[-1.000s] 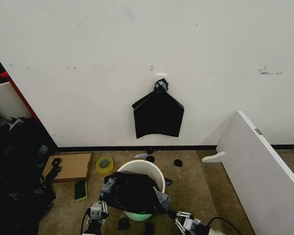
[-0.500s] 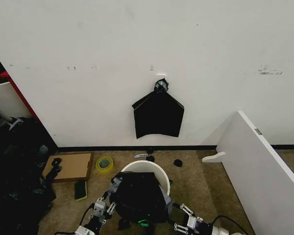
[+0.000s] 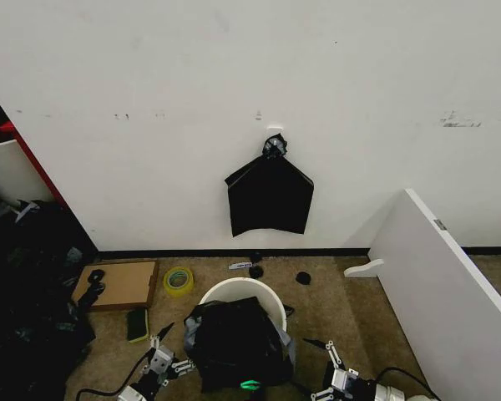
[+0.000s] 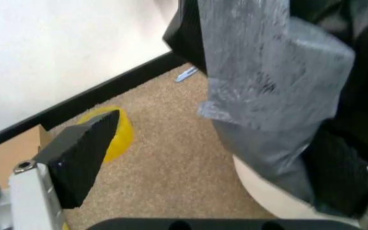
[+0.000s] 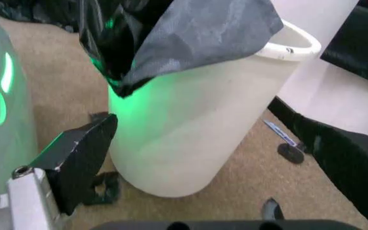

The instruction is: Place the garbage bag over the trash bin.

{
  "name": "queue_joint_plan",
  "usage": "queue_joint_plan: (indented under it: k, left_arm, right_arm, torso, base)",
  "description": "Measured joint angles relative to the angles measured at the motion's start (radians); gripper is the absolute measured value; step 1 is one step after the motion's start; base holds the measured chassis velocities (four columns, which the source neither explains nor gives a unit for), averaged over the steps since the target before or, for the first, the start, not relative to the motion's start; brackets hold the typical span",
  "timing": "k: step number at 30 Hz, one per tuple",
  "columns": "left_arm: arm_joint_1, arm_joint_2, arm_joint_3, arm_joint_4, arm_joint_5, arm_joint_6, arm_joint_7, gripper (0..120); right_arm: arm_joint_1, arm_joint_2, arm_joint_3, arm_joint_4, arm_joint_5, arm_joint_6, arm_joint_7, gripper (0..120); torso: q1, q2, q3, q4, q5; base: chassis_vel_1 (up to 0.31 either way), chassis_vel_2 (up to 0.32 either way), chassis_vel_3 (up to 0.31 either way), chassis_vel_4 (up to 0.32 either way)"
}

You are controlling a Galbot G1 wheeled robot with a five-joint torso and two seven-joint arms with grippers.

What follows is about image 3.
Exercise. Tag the flat brown cardboard box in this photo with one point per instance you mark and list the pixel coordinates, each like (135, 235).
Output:
(125, 284)

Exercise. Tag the robot front green light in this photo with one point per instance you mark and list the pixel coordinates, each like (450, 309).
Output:
(249, 384)

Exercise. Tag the flat black hanging garbage bag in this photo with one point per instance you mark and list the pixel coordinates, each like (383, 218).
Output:
(269, 200)

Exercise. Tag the white board panel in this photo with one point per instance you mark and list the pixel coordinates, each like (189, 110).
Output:
(442, 301)

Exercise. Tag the black baseboard strip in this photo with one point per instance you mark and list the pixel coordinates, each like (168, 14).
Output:
(234, 252)

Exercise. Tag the white round trash bin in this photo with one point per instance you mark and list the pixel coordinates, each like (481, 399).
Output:
(271, 298)

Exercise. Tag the black green-edged sponge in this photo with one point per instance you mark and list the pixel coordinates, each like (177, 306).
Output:
(138, 325)

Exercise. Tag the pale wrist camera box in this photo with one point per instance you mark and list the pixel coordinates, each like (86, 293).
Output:
(160, 359)
(343, 380)

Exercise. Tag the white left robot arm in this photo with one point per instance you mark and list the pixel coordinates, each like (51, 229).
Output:
(130, 393)

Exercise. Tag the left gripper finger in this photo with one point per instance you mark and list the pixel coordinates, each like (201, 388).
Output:
(153, 343)
(183, 366)

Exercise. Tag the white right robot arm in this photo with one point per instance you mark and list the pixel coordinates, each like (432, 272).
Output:
(394, 393)

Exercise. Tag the yellow tape roll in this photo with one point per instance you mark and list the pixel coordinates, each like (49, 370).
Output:
(178, 283)

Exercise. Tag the black garbage bag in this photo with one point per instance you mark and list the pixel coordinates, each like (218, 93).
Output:
(269, 200)
(238, 342)

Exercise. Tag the white panel foot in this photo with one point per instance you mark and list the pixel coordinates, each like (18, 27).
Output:
(363, 268)

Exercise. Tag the white paper label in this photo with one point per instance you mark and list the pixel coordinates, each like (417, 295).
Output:
(240, 265)

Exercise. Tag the red frame strip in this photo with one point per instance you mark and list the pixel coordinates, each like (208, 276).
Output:
(37, 163)

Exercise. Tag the pile of black bags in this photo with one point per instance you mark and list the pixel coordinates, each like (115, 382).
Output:
(29, 292)

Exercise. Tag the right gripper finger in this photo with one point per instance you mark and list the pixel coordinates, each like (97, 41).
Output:
(334, 355)
(323, 393)

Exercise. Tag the white curved chair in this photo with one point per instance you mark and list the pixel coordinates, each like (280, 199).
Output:
(12, 171)

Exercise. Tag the small grey sticker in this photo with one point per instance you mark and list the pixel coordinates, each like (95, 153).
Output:
(441, 224)

